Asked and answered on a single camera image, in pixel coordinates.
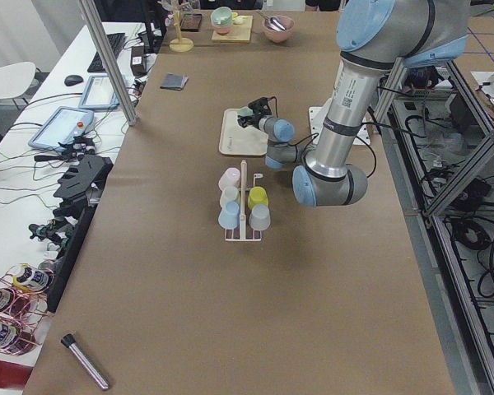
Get yellow cup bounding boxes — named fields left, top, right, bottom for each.
left=248, top=186, right=268, bottom=210

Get light blue cup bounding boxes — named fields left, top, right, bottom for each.
left=218, top=201, right=240, bottom=230

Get metal ice scoop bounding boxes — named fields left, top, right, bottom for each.
left=257, top=10, right=287, bottom=31

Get stacked green bowls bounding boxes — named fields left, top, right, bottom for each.
left=210, top=7, right=233, bottom=35

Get pink bowl with ice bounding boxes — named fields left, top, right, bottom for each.
left=262, top=15, right=296, bottom=44

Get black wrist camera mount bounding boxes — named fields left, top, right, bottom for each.
left=248, top=97, right=272, bottom=115

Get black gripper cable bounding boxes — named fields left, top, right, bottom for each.
left=287, top=81, right=429, bottom=179

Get teach pendant tablet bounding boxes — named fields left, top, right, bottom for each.
left=28, top=106, right=94, bottom=151
left=78, top=74, right=119, bottom=111

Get grey blue cup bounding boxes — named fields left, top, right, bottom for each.
left=249, top=204, right=271, bottom=231

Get mint green cup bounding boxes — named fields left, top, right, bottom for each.
left=237, top=106, right=254, bottom=118

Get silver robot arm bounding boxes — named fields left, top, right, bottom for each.
left=238, top=1, right=470, bottom=207

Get folded grey cloth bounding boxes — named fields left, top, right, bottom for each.
left=160, top=73, right=189, bottom=91

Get white wire cup rack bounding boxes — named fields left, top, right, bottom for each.
left=224, top=160, right=263, bottom=242

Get wooden cutting board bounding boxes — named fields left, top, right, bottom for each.
left=211, top=16, right=253, bottom=44

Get cream rabbit tray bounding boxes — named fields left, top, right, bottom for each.
left=218, top=109, right=268, bottom=156

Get black keyboard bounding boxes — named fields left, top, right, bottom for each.
left=86, top=32, right=127, bottom=74

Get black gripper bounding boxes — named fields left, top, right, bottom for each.
left=237, top=113, right=269, bottom=128

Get pink cup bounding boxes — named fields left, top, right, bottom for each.
left=218, top=167, right=241, bottom=191

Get wooden mug tree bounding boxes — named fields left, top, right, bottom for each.
left=158, top=0, right=193, bottom=53

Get aluminium frame post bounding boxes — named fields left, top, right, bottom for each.
left=78, top=0, right=137, bottom=126

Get cream white cup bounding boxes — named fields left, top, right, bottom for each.
left=219, top=186, right=240, bottom=208

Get black computer mouse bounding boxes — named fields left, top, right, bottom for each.
left=64, top=74, right=84, bottom=87

